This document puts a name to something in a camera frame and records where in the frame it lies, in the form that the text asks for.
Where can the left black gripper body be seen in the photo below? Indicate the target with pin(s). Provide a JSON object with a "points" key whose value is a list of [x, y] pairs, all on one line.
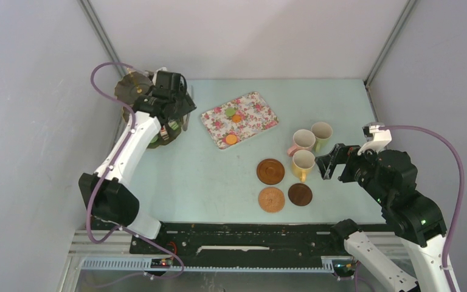
{"points": [[183, 105]]}

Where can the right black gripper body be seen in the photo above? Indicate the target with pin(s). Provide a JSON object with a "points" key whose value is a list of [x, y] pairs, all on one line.
{"points": [[359, 168]]}

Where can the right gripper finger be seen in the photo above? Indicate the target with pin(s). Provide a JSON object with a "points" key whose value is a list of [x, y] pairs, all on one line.
{"points": [[326, 165], [340, 154]]}

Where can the green layered cake slice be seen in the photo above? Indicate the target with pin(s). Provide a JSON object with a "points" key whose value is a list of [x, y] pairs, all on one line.
{"points": [[174, 125]]}

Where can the metal serving tongs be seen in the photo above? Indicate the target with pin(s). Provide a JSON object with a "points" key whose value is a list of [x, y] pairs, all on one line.
{"points": [[186, 118]]}

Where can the chocolate cake slice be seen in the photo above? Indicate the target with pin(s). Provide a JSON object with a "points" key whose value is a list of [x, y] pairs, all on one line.
{"points": [[164, 134]]}

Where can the small orange macaron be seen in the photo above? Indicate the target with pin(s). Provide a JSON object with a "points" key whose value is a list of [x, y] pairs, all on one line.
{"points": [[236, 118]]}

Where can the orange round biscuit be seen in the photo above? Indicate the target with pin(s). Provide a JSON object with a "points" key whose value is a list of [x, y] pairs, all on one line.
{"points": [[231, 139]]}

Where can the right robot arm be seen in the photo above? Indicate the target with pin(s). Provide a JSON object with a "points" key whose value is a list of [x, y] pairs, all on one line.
{"points": [[389, 177]]}

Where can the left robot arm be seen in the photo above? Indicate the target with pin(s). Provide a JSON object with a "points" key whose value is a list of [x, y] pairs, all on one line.
{"points": [[163, 99]]}

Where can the yellow mug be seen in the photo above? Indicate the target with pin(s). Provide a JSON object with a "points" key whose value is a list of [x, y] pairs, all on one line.
{"points": [[303, 162]]}

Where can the green mug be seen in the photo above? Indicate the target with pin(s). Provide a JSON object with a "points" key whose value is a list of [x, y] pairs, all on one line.
{"points": [[322, 132]]}

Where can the pink mug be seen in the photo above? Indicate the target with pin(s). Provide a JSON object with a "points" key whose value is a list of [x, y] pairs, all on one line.
{"points": [[302, 140]]}

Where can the dark brown wooden coaster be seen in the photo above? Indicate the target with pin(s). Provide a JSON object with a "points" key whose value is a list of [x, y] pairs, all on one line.
{"points": [[300, 194]]}

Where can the three-tier dark dessert stand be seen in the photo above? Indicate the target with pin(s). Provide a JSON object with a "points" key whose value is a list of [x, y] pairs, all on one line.
{"points": [[132, 86]]}

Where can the green macaron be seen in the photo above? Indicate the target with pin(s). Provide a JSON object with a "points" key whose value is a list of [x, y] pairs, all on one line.
{"points": [[230, 112]]}

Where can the light brown wooden coaster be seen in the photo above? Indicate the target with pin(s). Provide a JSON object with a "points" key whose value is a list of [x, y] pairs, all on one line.
{"points": [[270, 171]]}

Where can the woven rattan coaster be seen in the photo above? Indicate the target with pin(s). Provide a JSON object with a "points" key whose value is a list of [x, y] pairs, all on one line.
{"points": [[271, 200]]}

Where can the floral rectangular tray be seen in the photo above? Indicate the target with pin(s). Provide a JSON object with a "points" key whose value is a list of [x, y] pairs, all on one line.
{"points": [[256, 113]]}

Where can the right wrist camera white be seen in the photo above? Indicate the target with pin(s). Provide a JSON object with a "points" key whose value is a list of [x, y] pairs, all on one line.
{"points": [[377, 137]]}

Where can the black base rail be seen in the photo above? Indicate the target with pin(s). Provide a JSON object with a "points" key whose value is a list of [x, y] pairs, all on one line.
{"points": [[218, 247]]}

